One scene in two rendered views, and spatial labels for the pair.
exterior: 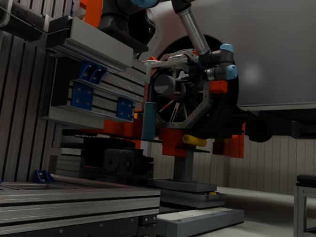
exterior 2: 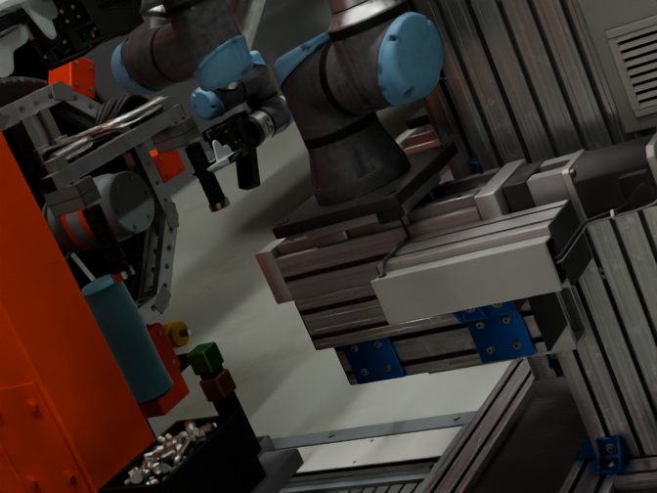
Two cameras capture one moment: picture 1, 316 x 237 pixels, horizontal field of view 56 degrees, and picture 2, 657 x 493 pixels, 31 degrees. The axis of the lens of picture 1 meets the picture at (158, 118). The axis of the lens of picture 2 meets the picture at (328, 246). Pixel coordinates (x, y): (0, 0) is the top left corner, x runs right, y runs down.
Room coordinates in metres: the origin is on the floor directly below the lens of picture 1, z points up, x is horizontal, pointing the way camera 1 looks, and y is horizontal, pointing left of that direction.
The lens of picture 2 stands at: (1.58, 2.39, 1.18)
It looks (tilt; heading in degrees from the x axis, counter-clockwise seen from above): 14 degrees down; 269
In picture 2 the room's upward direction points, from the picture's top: 24 degrees counter-clockwise
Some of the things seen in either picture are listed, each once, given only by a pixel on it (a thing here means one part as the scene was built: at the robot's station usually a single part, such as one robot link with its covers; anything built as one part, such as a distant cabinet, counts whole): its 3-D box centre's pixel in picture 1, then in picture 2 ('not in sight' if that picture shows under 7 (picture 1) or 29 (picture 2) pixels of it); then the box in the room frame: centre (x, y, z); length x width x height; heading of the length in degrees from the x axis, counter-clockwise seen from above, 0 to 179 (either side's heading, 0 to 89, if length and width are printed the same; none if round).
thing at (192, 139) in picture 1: (194, 140); (143, 341); (2.01, -0.27, 0.51); 0.29 x 0.06 x 0.06; 143
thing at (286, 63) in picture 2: not in sight; (324, 81); (1.46, 0.62, 0.98); 0.13 x 0.12 x 0.14; 129
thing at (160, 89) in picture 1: (170, 87); (97, 212); (1.95, -0.07, 0.85); 0.21 x 0.14 x 0.14; 143
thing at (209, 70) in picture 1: (212, 74); (255, 128); (1.58, -0.28, 0.85); 0.08 x 0.05 x 0.08; 143
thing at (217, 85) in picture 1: (218, 86); (158, 166); (1.82, -0.36, 0.85); 0.09 x 0.08 x 0.07; 53
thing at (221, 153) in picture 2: (181, 75); (218, 154); (1.67, -0.12, 0.85); 0.09 x 0.03 x 0.06; 62
